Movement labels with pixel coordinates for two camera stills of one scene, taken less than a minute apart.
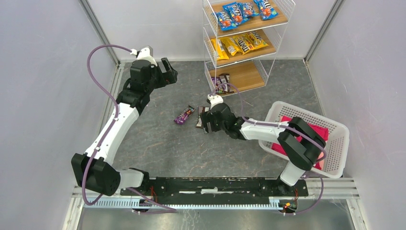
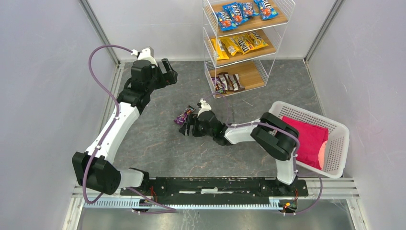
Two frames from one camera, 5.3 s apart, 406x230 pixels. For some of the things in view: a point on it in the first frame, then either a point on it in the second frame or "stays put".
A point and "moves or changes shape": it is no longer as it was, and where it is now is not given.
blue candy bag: (225, 21) stays put
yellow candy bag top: (220, 54) stays put
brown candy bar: (201, 109) moves or changes shape
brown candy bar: (225, 79) stays put
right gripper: (207, 121) -> (193, 124)
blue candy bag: (267, 12) stays put
